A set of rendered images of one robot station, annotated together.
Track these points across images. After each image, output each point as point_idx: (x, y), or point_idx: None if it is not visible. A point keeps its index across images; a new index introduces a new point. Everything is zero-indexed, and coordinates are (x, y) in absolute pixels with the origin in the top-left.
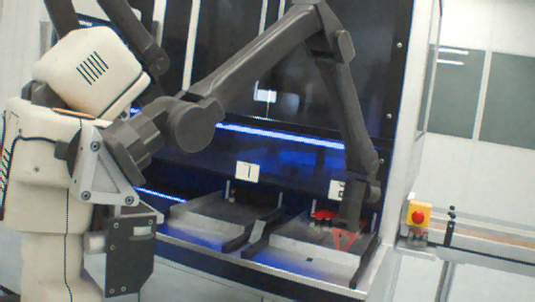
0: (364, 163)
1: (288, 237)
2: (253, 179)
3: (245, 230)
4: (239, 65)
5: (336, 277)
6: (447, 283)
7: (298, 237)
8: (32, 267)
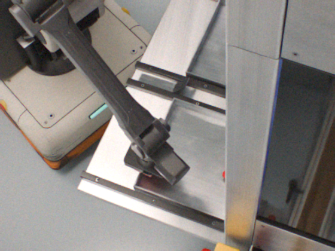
0: (124, 133)
1: (207, 123)
2: None
3: (188, 75)
4: None
5: (106, 165)
6: None
7: (211, 134)
8: None
